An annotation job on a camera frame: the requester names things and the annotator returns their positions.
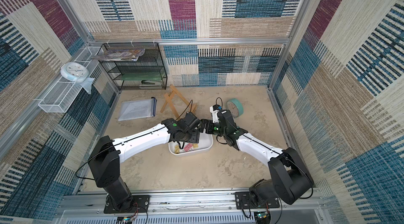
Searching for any white plastic storage box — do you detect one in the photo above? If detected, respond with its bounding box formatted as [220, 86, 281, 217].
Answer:
[168, 133, 214, 157]

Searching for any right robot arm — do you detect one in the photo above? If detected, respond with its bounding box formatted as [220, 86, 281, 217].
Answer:
[203, 105, 314, 207]

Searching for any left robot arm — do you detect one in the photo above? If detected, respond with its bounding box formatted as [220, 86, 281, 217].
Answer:
[88, 112, 201, 212]

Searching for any green round alarm clock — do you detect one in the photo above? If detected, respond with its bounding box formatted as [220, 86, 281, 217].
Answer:
[226, 98, 244, 118]

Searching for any wooden easel stand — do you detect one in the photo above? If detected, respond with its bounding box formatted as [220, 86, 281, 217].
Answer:
[160, 85, 197, 119]

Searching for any green folder on shelf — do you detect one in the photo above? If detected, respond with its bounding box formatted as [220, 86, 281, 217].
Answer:
[119, 72, 163, 81]

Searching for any black stapler on shelf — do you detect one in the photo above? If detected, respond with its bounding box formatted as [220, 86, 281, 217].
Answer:
[141, 80, 162, 86]

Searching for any black mesh shelf rack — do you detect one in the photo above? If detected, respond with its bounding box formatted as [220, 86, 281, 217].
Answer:
[98, 42, 168, 91]

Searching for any magazine on shelf top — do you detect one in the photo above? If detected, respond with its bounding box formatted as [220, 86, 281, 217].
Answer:
[91, 49, 146, 61]

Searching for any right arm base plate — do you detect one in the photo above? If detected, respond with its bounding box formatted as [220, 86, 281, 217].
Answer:
[234, 191, 280, 210]

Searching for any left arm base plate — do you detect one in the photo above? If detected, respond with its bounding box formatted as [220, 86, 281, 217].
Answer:
[103, 195, 150, 214]

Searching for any white round wall clock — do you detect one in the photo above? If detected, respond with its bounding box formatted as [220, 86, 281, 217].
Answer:
[60, 62, 89, 83]

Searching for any white wire mesh basket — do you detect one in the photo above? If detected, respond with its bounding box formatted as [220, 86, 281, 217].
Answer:
[39, 47, 100, 113]

